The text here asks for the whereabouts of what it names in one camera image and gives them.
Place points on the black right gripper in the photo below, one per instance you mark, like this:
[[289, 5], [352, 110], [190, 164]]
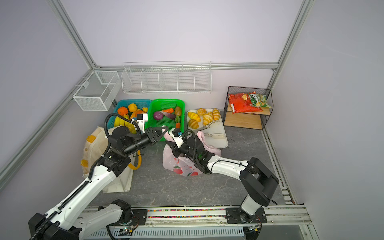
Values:
[[177, 150]]

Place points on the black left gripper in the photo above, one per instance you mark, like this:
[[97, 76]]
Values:
[[152, 135]]

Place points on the pink plastic grocery bag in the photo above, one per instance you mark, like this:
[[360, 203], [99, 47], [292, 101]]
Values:
[[182, 165]]

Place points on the white canvas tote bag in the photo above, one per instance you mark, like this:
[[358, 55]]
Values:
[[95, 145]]

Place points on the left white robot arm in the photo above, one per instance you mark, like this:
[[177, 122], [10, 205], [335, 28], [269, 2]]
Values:
[[106, 169]]

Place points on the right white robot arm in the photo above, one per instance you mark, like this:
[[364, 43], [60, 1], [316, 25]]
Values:
[[257, 179]]

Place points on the striped toy bread roll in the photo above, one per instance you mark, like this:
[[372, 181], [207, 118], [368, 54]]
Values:
[[193, 124]]

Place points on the green plastic basket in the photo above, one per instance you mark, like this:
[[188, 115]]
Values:
[[163, 104]]

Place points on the white bread tray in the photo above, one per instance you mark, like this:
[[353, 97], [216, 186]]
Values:
[[217, 143]]

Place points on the metal bread tongs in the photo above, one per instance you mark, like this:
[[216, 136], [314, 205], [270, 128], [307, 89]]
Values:
[[214, 135]]

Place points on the striped toy bread loaf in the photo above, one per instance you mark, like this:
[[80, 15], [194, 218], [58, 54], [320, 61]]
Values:
[[194, 116]]

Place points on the brown toy potato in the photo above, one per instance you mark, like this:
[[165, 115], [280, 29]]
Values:
[[178, 111]]

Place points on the toy croissant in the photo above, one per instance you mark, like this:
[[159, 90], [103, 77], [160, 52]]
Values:
[[207, 118]]

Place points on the teal plastic basket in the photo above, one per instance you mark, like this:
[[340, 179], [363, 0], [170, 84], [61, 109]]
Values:
[[125, 103]]

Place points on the yellow-orange toy citrus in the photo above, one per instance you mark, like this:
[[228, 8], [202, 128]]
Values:
[[132, 108]]

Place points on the toy bread bun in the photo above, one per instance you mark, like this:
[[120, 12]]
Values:
[[201, 111]]

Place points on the yellow toy banana bunch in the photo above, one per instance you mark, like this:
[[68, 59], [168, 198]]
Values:
[[128, 124]]

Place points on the orange toy tangerine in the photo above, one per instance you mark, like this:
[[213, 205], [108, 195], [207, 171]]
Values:
[[123, 111]]

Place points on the red chip bag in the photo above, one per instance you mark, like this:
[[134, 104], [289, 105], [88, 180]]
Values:
[[240, 103]]

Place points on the green snack bag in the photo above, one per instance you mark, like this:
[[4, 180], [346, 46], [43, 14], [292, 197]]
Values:
[[259, 100]]

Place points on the white wire wall shelf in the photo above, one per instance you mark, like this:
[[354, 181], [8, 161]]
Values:
[[167, 77]]

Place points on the black wire snack rack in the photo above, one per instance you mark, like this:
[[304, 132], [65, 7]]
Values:
[[257, 120]]

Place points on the white mesh wall basket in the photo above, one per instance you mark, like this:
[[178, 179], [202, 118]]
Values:
[[98, 91]]

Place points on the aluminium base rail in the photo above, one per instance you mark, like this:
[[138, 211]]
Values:
[[183, 217]]

